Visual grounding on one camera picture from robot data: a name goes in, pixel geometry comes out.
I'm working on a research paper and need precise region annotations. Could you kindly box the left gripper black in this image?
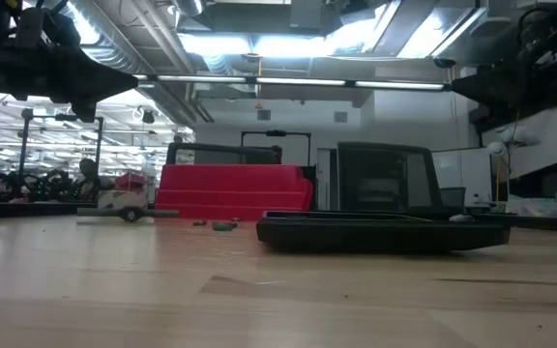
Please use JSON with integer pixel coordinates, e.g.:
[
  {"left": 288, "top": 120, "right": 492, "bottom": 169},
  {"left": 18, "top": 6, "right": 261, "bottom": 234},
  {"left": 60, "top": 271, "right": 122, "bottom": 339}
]
[{"left": 0, "top": 43, "right": 140, "bottom": 124}]

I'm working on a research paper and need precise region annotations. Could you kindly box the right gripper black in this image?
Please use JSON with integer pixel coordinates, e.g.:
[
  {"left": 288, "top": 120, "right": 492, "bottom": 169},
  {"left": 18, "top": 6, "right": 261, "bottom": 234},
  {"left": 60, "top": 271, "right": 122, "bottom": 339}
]
[{"left": 451, "top": 23, "right": 557, "bottom": 112}]

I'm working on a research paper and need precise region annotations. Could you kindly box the grey ratchet driver handle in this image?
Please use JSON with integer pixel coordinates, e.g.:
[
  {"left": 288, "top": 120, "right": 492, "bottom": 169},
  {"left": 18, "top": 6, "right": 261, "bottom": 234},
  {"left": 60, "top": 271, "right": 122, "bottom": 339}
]
[{"left": 75, "top": 206, "right": 181, "bottom": 224}]

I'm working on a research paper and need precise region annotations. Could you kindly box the black plastic tool case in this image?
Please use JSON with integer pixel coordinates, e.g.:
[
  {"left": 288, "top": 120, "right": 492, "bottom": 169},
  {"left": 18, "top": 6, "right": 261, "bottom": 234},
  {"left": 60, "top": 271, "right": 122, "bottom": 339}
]
[{"left": 255, "top": 210, "right": 512, "bottom": 254}]

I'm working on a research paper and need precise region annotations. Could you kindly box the white lamp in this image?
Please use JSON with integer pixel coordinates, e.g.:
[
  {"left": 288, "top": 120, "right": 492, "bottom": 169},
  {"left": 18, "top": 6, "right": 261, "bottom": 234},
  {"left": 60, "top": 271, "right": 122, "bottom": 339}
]
[{"left": 485, "top": 125, "right": 543, "bottom": 159}]

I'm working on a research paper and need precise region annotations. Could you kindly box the white cabinet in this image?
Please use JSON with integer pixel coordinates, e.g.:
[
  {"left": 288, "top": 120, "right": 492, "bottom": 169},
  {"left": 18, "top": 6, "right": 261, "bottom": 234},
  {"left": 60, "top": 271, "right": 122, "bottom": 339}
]
[{"left": 431, "top": 147, "right": 493, "bottom": 208}]

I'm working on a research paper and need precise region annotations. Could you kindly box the person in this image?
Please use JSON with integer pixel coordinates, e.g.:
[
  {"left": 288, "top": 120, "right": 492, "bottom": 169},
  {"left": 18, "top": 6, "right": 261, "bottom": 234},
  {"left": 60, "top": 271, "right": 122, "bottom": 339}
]
[{"left": 77, "top": 158, "right": 103, "bottom": 202}]

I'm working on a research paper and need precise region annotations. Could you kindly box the white printed cardboard box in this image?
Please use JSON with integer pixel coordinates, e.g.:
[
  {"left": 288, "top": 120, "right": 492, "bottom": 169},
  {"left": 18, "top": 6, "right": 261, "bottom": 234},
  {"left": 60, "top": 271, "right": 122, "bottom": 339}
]
[{"left": 97, "top": 188, "right": 149, "bottom": 210}]

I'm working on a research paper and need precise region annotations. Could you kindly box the grey waste bin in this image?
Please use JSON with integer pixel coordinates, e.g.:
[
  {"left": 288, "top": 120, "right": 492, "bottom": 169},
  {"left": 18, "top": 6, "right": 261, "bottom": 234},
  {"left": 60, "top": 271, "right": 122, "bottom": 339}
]
[{"left": 440, "top": 186, "right": 468, "bottom": 210}]

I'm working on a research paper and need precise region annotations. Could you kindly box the cluttered side table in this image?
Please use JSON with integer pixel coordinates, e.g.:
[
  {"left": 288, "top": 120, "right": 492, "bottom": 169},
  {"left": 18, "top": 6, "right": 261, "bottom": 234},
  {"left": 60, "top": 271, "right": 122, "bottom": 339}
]
[{"left": 503, "top": 190, "right": 557, "bottom": 219}]

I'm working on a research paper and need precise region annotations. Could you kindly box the red plastic bin stack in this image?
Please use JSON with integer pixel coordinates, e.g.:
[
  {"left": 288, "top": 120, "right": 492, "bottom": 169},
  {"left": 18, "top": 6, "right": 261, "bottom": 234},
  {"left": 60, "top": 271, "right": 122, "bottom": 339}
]
[{"left": 154, "top": 162, "right": 314, "bottom": 222}]

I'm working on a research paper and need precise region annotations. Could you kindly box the bright ceiling light panel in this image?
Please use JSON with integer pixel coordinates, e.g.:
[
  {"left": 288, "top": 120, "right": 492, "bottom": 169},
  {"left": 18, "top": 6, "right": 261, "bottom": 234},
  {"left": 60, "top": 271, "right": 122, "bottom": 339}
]
[{"left": 179, "top": 0, "right": 483, "bottom": 60}]

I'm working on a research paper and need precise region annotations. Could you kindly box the white door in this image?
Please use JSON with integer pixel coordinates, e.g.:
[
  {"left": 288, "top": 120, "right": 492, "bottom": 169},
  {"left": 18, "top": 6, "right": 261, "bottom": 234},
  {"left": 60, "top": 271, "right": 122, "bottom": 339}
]
[{"left": 315, "top": 147, "right": 338, "bottom": 210}]

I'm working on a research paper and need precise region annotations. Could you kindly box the thin black pipe stand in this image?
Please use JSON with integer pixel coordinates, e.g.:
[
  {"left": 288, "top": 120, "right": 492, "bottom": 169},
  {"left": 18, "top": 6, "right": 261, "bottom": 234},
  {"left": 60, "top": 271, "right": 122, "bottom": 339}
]
[{"left": 240, "top": 129, "right": 312, "bottom": 168}]

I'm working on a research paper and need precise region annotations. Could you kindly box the long ceiling light strip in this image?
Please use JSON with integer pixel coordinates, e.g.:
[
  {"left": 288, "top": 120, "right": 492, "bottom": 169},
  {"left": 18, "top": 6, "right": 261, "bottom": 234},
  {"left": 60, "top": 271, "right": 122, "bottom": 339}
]
[{"left": 132, "top": 73, "right": 449, "bottom": 92}]

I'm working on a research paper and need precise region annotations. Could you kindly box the black pipe frame stand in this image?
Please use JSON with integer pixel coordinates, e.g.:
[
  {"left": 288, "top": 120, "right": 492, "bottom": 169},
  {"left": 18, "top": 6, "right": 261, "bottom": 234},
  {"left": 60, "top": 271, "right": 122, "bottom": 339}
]
[{"left": 18, "top": 107, "right": 105, "bottom": 190}]

